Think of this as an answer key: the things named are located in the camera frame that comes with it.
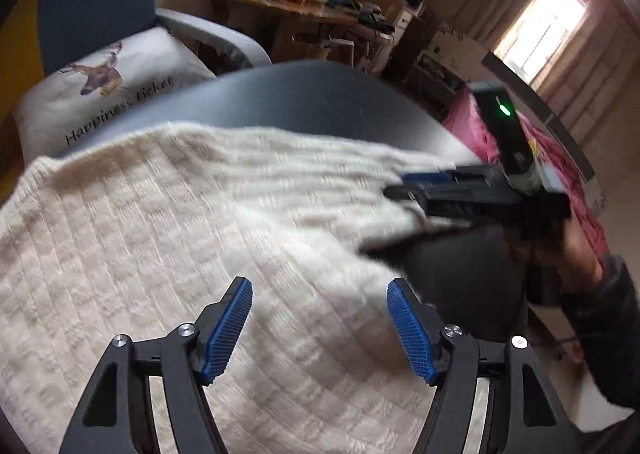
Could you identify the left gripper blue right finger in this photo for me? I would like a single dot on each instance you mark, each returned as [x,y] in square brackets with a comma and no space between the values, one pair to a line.
[493,396]

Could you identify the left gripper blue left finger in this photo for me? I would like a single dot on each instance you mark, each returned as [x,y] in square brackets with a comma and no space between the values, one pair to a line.
[115,414]

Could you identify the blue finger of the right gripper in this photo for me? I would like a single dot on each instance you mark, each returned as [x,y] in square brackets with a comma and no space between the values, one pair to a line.
[428,178]

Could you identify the cream knitted sweater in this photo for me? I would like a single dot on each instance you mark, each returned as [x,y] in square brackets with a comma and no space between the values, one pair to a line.
[137,235]

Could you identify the person right hand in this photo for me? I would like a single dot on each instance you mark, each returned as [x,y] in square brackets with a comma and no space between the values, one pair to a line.
[567,252]

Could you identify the pink blanket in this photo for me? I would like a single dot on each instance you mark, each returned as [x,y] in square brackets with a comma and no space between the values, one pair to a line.
[463,121]

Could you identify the wooden side table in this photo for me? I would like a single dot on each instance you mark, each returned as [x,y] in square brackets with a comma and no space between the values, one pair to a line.
[290,31]

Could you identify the deer print cushion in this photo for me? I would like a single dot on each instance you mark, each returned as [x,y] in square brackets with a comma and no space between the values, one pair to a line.
[72,103]

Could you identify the grey yellow blue sofa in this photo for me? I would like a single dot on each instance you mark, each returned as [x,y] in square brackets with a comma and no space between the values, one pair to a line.
[40,36]

